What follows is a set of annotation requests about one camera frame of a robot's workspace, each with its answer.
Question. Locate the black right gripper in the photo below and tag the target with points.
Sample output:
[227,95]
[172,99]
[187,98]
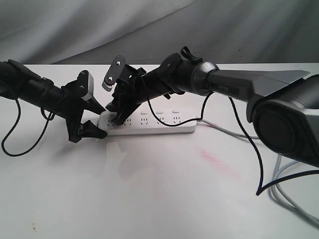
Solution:
[125,101]

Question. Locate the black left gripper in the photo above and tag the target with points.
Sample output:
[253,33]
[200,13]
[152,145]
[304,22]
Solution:
[70,107]

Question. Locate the white five-outlet power strip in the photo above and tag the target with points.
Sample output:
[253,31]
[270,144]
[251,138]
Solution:
[142,122]

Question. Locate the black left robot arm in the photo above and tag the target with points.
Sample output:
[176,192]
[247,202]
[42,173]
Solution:
[19,82]

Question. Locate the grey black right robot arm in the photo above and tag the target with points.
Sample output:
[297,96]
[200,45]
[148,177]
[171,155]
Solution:
[282,106]

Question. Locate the grey backdrop cloth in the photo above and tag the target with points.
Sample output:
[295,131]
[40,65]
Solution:
[147,31]

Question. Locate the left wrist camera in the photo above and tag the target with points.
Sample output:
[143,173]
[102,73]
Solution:
[85,85]

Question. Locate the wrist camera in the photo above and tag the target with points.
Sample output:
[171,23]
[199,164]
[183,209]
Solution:
[113,73]
[85,85]

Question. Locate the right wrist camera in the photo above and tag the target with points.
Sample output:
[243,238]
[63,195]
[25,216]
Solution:
[113,73]

